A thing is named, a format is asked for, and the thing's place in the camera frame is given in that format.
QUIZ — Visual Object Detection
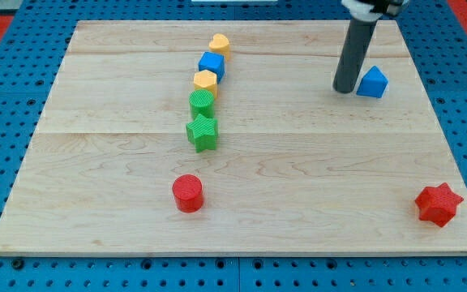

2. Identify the blue cube block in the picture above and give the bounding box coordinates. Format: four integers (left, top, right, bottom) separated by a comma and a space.
198, 52, 225, 83

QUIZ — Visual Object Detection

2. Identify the green star block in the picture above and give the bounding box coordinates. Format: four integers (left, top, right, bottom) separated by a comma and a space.
186, 114, 218, 152

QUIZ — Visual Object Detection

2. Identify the green cylinder block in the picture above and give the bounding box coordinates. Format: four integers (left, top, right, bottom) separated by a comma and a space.
189, 89, 215, 119

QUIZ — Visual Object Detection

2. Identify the white black robot end mount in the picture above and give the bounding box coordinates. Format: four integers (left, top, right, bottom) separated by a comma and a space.
341, 0, 410, 21

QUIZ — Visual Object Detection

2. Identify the red star block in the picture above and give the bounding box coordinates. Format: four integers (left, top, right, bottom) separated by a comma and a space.
414, 182, 464, 228

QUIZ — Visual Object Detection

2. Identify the yellow heart block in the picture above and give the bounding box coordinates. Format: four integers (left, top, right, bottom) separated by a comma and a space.
208, 33, 231, 61

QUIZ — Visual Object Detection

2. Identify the blue triangle block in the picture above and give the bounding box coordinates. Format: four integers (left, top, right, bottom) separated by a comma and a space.
356, 66, 388, 98

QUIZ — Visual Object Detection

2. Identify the wooden board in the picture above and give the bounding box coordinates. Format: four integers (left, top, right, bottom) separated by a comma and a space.
0, 20, 467, 257

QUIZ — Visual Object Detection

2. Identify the red cylinder block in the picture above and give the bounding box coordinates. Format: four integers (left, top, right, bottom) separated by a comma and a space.
172, 174, 204, 213

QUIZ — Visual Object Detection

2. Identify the yellow hexagon block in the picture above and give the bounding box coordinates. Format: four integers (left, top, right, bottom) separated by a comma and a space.
193, 70, 218, 99

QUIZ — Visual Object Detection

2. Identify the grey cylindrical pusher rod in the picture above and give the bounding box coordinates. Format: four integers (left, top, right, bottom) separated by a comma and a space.
332, 18, 377, 93

